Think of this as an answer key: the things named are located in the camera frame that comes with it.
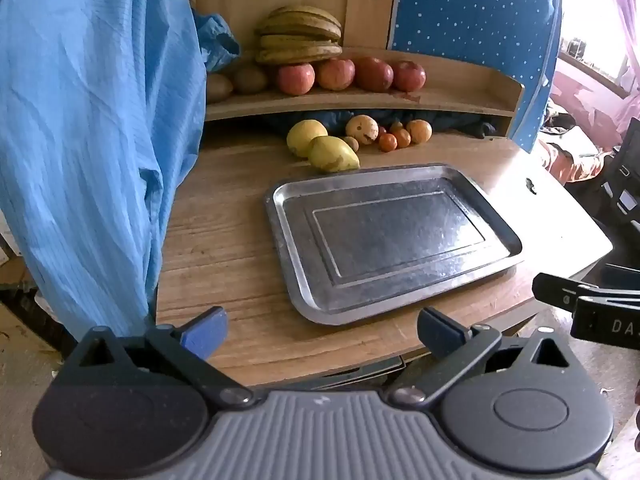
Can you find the black device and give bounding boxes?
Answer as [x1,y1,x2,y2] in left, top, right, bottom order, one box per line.
[570,117,640,231]

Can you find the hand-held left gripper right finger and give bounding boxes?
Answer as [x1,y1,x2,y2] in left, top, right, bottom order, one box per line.
[389,306,583,407]

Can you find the brown kiwi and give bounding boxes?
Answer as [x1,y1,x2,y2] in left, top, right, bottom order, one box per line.
[232,62,269,93]
[206,74,234,103]

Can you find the round yellow lemon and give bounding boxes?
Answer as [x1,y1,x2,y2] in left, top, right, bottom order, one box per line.
[286,119,329,158]

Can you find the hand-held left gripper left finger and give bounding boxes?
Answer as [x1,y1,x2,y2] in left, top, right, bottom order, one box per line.
[65,306,253,409]

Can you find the bunch of bananas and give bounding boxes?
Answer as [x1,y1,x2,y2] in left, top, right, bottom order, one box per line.
[255,5,343,66]

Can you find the yellow mango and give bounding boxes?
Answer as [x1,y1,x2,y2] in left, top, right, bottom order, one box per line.
[307,136,361,172]

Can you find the large orange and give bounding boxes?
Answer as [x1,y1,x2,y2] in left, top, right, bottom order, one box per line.
[406,119,433,144]

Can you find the pink cloth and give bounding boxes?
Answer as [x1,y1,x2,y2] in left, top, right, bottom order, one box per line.
[540,130,611,186]

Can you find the blue white-dotted cloth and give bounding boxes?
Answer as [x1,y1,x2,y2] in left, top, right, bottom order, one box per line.
[387,0,563,153]

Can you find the light blue cloth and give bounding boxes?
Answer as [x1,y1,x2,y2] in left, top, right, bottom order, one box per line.
[0,0,208,341]

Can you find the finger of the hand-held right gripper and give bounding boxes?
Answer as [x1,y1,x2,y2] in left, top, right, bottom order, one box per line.
[600,265,640,291]
[532,272,598,317]

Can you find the metal tray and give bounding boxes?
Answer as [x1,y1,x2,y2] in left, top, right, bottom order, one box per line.
[265,162,525,326]

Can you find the crumpled blue plastic bag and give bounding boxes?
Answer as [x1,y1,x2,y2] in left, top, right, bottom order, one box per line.
[192,12,241,73]

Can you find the red apple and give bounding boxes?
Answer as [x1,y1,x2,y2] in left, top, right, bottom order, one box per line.
[277,62,316,96]
[316,57,356,92]
[392,60,427,92]
[354,56,394,93]

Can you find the curved wooden shelf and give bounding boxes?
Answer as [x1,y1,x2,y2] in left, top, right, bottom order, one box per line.
[205,47,525,133]

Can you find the dark blue cloth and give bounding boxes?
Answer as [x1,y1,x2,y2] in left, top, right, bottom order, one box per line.
[265,107,501,138]

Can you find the beige striped melon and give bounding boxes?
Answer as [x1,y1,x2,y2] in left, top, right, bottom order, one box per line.
[346,114,379,146]

